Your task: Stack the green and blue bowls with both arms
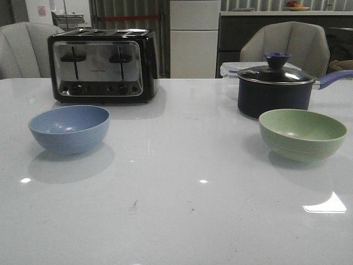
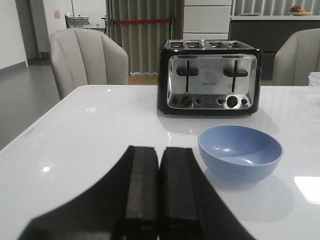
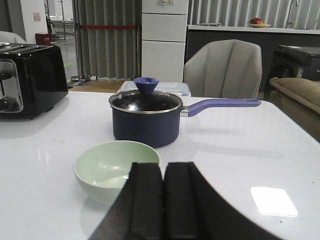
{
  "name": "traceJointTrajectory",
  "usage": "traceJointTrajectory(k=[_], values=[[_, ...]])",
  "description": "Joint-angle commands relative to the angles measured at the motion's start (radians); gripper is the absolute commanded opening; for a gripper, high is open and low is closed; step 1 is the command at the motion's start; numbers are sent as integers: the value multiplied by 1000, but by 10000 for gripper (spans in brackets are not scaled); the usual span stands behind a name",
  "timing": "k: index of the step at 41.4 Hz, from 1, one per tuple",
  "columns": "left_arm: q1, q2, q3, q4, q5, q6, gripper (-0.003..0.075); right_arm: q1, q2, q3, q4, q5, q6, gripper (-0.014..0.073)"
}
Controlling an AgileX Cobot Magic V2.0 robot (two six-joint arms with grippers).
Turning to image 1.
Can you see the blue bowl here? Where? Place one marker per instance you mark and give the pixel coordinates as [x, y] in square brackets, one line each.
[70, 130]

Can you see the green bowl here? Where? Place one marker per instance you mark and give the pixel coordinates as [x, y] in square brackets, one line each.
[301, 135]

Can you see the clear plastic food container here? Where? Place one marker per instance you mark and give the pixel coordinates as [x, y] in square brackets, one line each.
[230, 69]

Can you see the dark blue saucepan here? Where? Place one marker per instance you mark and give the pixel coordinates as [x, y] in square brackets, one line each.
[256, 98]

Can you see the white refrigerator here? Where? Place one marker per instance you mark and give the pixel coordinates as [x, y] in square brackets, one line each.
[193, 38]

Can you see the black chrome four-slot toaster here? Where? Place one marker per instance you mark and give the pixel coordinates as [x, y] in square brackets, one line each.
[104, 66]

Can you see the glass pot lid blue knob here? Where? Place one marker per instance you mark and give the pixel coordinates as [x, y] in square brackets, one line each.
[275, 71]

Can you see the metal rack cart background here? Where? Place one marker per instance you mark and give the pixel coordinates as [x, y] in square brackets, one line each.
[70, 14]

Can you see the beige chair right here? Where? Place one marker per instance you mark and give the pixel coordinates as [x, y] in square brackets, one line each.
[307, 43]

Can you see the beige chair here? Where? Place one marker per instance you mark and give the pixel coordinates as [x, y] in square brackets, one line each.
[24, 50]
[307, 43]

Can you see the fruit bowl on counter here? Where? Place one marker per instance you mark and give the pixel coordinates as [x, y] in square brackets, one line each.
[295, 6]

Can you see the beige chair left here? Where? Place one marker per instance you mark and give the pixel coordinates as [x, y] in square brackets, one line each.
[24, 50]

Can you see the brown basket right edge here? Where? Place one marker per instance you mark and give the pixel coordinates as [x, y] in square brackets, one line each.
[337, 65]

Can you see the dark kitchen counter cabinet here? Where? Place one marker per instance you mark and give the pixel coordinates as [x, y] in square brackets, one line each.
[236, 28]

